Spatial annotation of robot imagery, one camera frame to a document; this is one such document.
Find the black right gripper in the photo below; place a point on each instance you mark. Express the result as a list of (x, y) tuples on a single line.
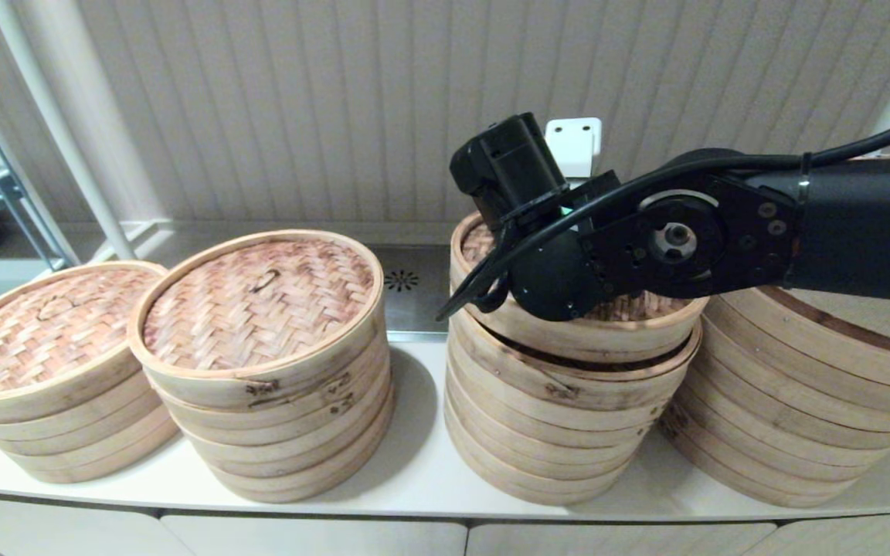
[(514, 170)]

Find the woven bamboo steamer lid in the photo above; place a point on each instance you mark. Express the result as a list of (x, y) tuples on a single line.
[(51, 332), (607, 340), (592, 394), (259, 305)]

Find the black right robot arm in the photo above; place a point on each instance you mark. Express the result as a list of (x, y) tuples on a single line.
[(862, 224)]

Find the stainless steel vent panel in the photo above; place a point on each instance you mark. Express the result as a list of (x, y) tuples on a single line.
[(414, 309)]

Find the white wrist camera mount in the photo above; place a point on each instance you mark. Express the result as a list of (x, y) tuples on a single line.
[(576, 143)]

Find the grey metal rack frame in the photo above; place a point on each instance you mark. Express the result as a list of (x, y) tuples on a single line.
[(11, 189)]

